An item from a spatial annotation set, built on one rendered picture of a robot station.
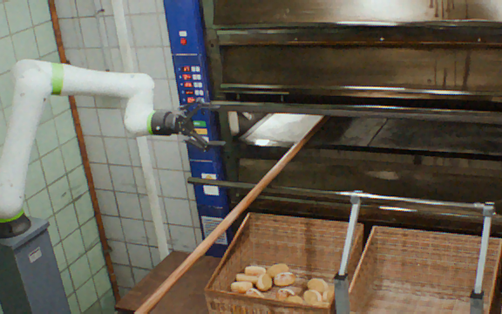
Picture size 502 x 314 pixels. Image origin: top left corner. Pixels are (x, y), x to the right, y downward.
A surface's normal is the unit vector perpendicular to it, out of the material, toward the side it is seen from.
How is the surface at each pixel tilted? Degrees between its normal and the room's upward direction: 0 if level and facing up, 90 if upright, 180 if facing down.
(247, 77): 70
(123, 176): 90
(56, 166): 90
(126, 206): 90
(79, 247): 90
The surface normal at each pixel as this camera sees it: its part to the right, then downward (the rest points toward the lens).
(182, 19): -0.44, 0.40
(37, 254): 0.87, 0.08
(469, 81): -0.46, 0.06
